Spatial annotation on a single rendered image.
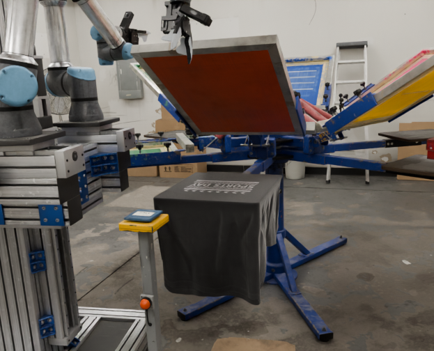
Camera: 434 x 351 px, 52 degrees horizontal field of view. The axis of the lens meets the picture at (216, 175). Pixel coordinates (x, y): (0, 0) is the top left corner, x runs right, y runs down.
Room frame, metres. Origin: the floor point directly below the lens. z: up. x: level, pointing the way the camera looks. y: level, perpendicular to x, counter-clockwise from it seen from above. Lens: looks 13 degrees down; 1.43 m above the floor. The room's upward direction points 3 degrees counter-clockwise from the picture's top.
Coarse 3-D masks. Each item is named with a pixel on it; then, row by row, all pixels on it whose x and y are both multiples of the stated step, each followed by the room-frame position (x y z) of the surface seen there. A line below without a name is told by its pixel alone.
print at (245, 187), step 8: (192, 184) 1.95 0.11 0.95; (200, 184) 1.94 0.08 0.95; (208, 184) 1.93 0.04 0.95; (216, 184) 1.93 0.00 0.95; (224, 184) 1.92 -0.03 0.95; (232, 184) 1.91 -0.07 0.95; (240, 184) 1.91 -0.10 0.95; (248, 184) 1.90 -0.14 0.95; (256, 184) 1.89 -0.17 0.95; (216, 192) 1.78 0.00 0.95; (224, 192) 1.77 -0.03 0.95; (232, 192) 1.77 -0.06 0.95; (240, 192) 1.76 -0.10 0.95; (248, 192) 1.76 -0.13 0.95
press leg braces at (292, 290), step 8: (288, 232) 3.02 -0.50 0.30; (280, 240) 2.84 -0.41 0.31; (288, 240) 3.06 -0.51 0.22; (296, 240) 3.07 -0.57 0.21; (280, 248) 2.80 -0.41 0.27; (304, 248) 3.14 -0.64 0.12; (304, 256) 3.12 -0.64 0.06; (288, 264) 2.71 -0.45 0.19; (288, 272) 2.67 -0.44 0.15; (288, 280) 2.63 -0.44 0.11; (288, 288) 2.63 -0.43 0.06; (296, 288) 2.59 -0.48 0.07
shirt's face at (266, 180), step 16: (192, 176) 2.11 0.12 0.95; (208, 176) 2.09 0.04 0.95; (224, 176) 2.07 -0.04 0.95; (240, 176) 2.06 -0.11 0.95; (256, 176) 2.04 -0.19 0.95; (272, 176) 2.03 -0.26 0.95; (176, 192) 1.81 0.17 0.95; (192, 192) 1.80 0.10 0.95; (208, 192) 1.79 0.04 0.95; (256, 192) 1.75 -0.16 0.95
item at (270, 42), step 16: (144, 48) 1.80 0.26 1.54; (160, 48) 1.77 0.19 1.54; (192, 48) 1.72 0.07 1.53; (208, 48) 1.70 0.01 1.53; (224, 48) 1.69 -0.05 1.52; (240, 48) 1.67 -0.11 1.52; (256, 48) 1.66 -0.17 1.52; (272, 48) 1.64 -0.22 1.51; (144, 64) 1.87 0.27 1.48; (272, 64) 1.73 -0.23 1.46; (288, 80) 1.85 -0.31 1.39; (288, 96) 1.93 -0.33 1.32; (288, 112) 2.05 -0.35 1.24; (192, 128) 2.37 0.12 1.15
